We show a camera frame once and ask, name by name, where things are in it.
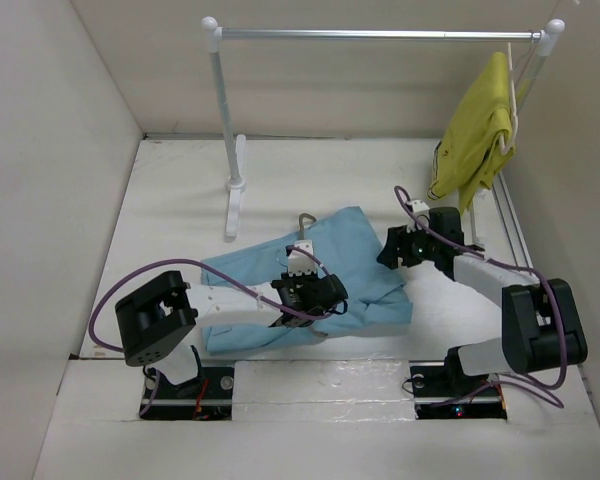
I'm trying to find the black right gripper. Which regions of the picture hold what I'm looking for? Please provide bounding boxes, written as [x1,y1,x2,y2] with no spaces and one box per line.
[375,220,440,269]

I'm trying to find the silver metal hanger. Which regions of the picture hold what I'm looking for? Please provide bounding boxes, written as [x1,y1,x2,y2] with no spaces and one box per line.
[298,212,329,339]

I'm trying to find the light blue trousers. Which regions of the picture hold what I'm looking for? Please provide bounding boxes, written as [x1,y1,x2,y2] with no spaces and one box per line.
[202,206,413,355]

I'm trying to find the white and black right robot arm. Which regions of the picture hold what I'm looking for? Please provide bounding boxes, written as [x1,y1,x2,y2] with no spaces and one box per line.
[377,207,588,394]

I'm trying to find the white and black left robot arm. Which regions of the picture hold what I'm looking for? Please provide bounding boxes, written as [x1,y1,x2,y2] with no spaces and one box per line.
[115,271,348,397]

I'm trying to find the white plastic hanger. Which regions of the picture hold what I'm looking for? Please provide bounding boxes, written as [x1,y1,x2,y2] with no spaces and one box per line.
[498,43,519,155]

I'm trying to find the yellow-green garment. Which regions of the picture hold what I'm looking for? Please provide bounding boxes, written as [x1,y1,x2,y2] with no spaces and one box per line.
[427,52,515,212]

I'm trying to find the silver and white clothes rack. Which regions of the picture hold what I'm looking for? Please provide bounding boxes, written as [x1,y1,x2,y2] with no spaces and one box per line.
[201,16,566,241]

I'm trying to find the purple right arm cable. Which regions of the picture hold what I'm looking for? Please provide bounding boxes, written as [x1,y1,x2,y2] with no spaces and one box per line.
[393,185,570,410]

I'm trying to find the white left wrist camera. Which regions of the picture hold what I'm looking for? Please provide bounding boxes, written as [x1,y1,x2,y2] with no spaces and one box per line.
[287,240,317,277]

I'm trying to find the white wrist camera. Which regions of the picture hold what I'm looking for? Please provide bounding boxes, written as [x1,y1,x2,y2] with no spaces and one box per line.
[405,199,430,226]
[287,240,317,277]

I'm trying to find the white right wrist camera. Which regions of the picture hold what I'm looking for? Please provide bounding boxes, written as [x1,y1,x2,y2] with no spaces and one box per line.
[405,199,430,226]

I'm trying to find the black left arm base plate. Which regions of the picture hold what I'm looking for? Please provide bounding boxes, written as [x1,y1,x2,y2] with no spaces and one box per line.
[139,363,235,421]

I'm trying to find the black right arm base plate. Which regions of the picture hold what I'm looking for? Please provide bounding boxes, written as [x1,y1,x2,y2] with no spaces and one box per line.
[402,361,507,420]

